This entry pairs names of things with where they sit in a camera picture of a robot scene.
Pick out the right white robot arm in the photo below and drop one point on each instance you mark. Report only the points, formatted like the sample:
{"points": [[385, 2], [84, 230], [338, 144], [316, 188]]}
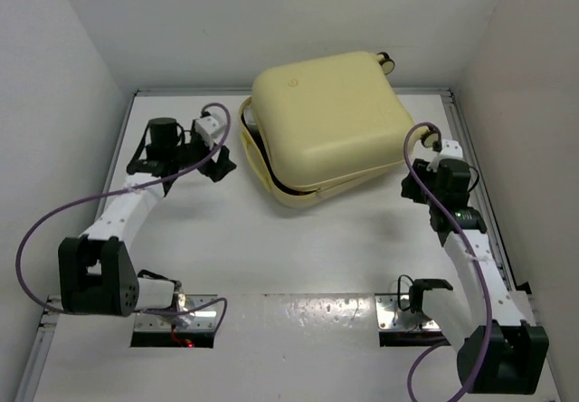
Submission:
{"points": [[498, 350]]}

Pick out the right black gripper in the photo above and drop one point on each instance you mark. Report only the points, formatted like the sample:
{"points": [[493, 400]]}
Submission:
{"points": [[410, 189]]}

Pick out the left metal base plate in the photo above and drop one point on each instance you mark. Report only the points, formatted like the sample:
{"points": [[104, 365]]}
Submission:
{"points": [[199, 317]]}

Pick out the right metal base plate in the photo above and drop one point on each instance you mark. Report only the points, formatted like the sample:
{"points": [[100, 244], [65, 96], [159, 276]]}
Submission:
{"points": [[392, 316]]}

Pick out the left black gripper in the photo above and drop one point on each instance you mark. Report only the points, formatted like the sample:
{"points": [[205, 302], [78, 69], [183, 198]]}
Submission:
{"points": [[219, 167]]}

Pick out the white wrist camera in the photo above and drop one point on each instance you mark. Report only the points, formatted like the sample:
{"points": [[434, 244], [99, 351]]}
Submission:
{"points": [[209, 128], [445, 149]]}

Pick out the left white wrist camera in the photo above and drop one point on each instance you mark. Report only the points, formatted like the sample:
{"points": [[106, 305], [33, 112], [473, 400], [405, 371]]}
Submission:
{"points": [[209, 128]]}

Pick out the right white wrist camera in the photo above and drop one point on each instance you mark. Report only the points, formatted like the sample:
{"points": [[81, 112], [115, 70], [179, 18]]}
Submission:
{"points": [[445, 149]]}

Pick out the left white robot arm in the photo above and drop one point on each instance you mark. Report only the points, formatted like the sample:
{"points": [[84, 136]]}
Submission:
{"points": [[97, 276]]}

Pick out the metal base plate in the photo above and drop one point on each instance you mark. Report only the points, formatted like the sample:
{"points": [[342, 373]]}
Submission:
{"points": [[199, 317], [392, 316]]}

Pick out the cream yellow hard-shell suitcase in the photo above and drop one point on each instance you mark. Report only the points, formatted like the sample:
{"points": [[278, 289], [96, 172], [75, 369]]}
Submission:
{"points": [[313, 130]]}

